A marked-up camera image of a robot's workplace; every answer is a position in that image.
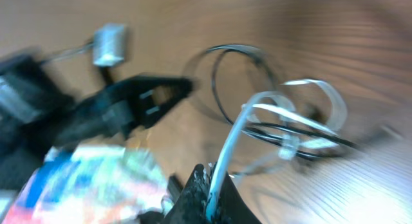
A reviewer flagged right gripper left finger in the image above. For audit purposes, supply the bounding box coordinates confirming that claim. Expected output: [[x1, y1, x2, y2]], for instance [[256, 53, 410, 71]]
[[161, 164, 210, 224]]

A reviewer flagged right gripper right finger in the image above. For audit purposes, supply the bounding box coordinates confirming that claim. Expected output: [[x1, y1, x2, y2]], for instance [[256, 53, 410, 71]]
[[218, 175, 261, 224]]

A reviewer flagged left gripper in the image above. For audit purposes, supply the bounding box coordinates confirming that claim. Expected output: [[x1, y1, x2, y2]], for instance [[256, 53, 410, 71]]
[[48, 75, 194, 147]]

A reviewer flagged black USB cable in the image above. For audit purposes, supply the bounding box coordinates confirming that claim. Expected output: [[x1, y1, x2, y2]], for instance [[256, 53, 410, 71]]
[[183, 44, 403, 162]]

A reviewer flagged white USB cable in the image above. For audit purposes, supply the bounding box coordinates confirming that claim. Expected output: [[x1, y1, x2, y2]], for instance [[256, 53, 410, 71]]
[[204, 78, 348, 223]]

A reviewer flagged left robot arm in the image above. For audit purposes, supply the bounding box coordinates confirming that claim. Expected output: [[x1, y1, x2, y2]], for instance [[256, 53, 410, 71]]
[[1, 54, 194, 191]]

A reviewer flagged colourful patterned floor mat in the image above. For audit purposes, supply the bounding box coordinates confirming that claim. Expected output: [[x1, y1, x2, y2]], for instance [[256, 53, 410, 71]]
[[2, 147, 174, 224]]

